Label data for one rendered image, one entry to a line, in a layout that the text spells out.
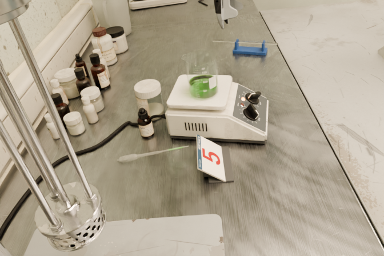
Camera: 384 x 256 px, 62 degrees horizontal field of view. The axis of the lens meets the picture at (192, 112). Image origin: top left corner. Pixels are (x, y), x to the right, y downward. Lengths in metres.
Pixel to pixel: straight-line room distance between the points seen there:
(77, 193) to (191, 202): 0.23
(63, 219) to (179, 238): 0.20
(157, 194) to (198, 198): 0.07
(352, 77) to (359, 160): 0.30
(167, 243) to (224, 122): 0.25
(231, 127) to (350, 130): 0.24
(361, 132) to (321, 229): 0.25
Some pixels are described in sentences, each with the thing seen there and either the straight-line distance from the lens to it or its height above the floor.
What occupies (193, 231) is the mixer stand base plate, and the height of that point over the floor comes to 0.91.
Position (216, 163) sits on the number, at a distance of 0.59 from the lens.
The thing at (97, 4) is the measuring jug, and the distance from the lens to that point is 1.19.
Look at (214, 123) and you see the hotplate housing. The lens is 0.62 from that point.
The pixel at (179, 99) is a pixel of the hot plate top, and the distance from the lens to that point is 0.64.
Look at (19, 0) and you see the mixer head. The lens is 0.24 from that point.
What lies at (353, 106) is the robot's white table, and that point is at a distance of 0.79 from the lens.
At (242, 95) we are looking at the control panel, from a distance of 0.68.
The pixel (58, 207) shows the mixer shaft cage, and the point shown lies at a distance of 0.37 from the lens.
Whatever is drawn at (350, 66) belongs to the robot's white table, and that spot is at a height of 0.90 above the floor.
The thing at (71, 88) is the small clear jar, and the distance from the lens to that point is 0.89.
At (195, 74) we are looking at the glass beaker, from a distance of 0.59.
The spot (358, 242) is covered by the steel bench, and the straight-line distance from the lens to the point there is 0.54.
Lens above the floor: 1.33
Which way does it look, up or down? 36 degrees down
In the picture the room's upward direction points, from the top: 7 degrees counter-clockwise
